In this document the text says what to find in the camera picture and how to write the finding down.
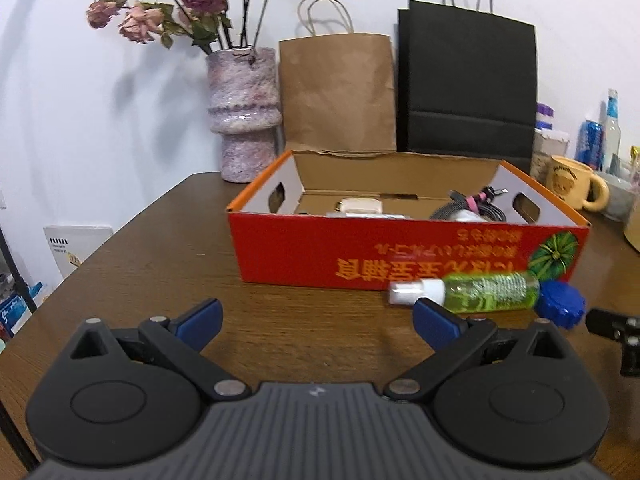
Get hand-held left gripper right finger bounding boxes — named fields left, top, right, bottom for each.
left=385, top=298, right=566, bottom=402

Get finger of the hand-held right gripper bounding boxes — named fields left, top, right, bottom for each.
left=585, top=309, right=640, bottom=377

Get yellow bear mug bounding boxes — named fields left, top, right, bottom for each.
left=547, top=154, right=611, bottom=211

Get blue drink can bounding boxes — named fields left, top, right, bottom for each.
left=575, top=120, right=603, bottom=171

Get clear glass bottle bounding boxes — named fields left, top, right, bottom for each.
left=602, top=88, right=622, bottom=173

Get blue and white package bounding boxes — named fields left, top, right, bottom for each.
left=0, top=280, right=46, bottom=341

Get brown paper bag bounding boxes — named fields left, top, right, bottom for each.
left=278, top=0, right=398, bottom=153

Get pink mottled ceramic vase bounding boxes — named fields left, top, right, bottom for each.
left=206, top=47, right=282, bottom=183

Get green spray bottle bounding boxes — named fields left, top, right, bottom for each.
left=388, top=271, right=542, bottom=314

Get blue screw cap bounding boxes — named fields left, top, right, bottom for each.
left=535, top=280, right=587, bottom=330

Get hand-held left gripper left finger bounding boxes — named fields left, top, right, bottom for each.
left=72, top=298, right=249, bottom=402

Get beige charger plug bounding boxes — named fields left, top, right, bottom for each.
left=334, top=199, right=383, bottom=218

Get red cardboard box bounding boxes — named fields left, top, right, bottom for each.
left=226, top=149, right=592, bottom=292

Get black paper bag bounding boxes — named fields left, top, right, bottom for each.
left=397, top=0, right=538, bottom=173

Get grey braided cable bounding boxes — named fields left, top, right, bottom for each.
left=429, top=187, right=511, bottom=223

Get clear white-lidded food container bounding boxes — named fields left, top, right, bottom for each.
left=531, top=129, right=571, bottom=181

